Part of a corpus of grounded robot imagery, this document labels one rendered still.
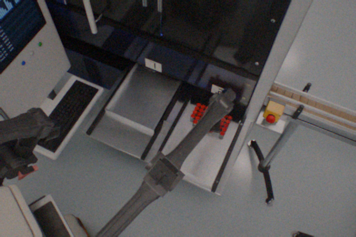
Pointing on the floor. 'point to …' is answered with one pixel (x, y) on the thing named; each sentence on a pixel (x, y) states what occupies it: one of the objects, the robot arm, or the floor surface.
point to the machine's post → (276, 58)
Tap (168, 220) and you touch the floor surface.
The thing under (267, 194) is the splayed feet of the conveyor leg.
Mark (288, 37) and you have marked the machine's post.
